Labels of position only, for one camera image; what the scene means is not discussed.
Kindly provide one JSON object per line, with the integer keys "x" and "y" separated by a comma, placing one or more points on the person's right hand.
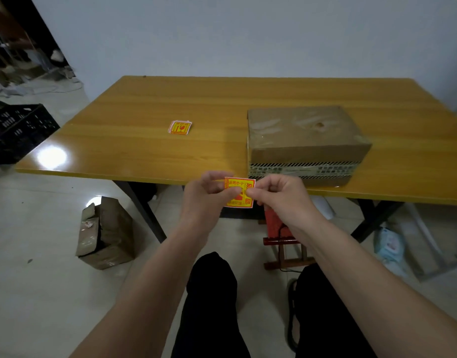
{"x": 288, "y": 205}

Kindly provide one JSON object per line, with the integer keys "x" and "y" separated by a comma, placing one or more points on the person's left hand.
{"x": 201, "y": 207}

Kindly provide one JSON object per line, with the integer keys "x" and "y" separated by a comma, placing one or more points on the person's left forearm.
{"x": 141, "y": 294}

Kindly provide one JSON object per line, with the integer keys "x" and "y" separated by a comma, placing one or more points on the white plastic bag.
{"x": 323, "y": 206}

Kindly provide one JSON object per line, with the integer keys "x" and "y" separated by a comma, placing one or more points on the open cardboard box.
{"x": 105, "y": 234}

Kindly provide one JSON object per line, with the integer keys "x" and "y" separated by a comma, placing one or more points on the person's left thumb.
{"x": 231, "y": 193}

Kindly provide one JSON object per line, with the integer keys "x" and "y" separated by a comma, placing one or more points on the taped brown cardboard box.
{"x": 306, "y": 141}

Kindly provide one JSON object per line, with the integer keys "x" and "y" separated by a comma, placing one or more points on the yellow red sticker label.
{"x": 239, "y": 197}

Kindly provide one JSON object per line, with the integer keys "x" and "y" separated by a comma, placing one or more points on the black plastic crate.
{"x": 16, "y": 132}

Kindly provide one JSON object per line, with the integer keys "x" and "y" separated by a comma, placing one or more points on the person's leg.
{"x": 325, "y": 316}
{"x": 213, "y": 313}

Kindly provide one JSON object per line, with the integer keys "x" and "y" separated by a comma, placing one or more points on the wooden table with black legs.
{"x": 251, "y": 119}

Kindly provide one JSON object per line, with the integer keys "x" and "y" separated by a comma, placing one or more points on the person's right leg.
{"x": 325, "y": 316}

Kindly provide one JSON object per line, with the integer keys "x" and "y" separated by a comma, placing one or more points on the person's left leg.
{"x": 213, "y": 313}

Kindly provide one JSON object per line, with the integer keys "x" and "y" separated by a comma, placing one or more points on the person's right forearm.
{"x": 377, "y": 294}

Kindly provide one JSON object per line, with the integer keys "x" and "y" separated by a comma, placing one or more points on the person's right thumb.
{"x": 255, "y": 192}

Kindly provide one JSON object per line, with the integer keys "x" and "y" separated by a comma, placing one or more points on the red wooden stool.
{"x": 280, "y": 242}

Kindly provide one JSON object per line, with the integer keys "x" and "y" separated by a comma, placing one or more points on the blue white plastic packet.
{"x": 390, "y": 246}

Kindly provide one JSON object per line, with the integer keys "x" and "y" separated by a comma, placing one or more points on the stack of yellow red stickers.
{"x": 180, "y": 127}

